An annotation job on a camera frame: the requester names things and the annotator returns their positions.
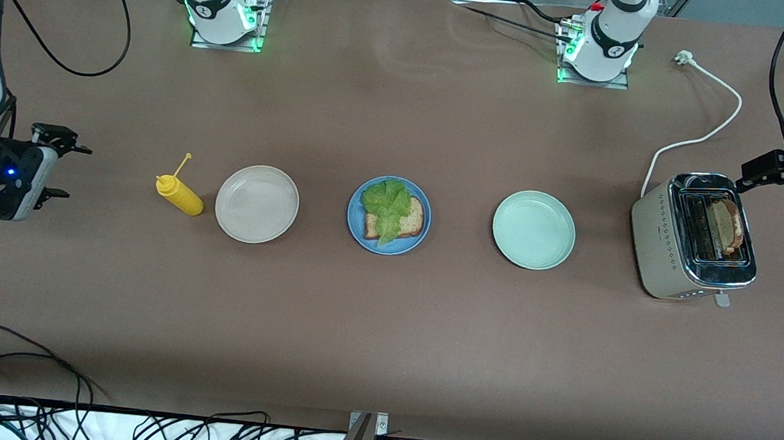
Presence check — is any brown bread slice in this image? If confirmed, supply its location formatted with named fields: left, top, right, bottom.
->
left=701, top=196, right=745, bottom=257
left=363, top=192, right=428, bottom=245

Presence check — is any blue round plate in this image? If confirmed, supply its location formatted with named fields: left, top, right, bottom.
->
left=344, top=173, right=435, bottom=259

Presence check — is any silver two-slot toaster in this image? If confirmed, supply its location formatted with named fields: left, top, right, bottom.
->
left=624, top=167, right=764, bottom=310

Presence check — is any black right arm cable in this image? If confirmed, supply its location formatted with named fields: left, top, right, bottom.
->
left=0, top=0, right=135, bottom=80

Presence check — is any yellow mustard squeeze bottle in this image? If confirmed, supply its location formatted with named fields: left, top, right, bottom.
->
left=153, top=151, right=209, bottom=218

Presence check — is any green lettuce leaf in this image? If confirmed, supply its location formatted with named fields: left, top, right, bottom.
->
left=357, top=176, right=415, bottom=248

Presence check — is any metal corner bracket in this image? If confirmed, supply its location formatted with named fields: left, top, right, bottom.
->
left=347, top=410, right=390, bottom=436

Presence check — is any black base cable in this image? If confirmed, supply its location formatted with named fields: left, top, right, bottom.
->
left=442, top=0, right=578, bottom=45

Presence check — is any beige round plate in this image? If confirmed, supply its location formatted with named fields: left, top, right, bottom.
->
left=212, top=162, right=303, bottom=248

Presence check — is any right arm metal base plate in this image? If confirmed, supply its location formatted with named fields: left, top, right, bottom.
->
left=190, top=0, right=271, bottom=54

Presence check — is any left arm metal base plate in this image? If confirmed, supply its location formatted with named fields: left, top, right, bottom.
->
left=555, top=17, right=635, bottom=91

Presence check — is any white toaster power cable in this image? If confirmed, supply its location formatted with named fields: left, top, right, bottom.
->
left=641, top=48, right=746, bottom=206

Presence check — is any pale green round plate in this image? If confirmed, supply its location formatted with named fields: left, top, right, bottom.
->
left=489, top=188, right=580, bottom=273

